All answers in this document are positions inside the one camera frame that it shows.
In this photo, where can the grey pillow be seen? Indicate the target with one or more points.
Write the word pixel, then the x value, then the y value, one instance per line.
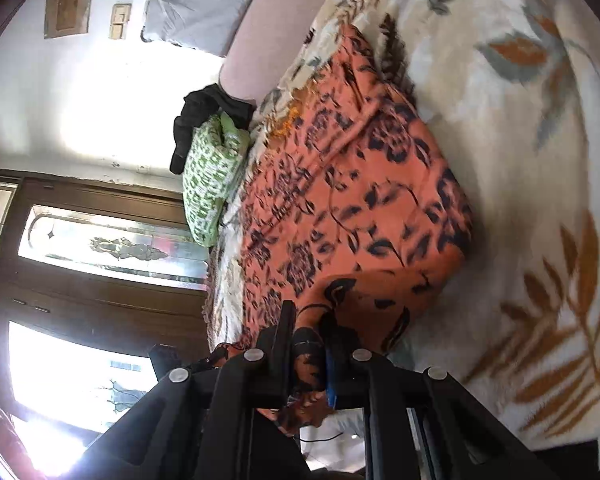
pixel 200 5

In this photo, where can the cream wall switch plate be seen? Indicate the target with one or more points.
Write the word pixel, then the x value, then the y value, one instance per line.
pixel 120 21

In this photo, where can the orange floral garment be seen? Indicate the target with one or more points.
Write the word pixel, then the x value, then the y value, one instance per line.
pixel 355 200

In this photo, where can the black garment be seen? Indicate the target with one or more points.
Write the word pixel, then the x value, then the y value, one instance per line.
pixel 195 110

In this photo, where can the leaf print fleece blanket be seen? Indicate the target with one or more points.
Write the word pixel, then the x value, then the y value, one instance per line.
pixel 505 135

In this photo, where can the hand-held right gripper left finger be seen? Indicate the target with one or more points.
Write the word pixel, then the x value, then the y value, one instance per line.
pixel 284 355

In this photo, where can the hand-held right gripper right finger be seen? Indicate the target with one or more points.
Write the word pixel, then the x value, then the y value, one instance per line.
pixel 331 382

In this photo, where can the green white patterned pillow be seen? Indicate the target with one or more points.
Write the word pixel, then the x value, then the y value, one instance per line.
pixel 210 180

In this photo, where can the beige wall panel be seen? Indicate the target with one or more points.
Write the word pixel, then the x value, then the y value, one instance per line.
pixel 70 5

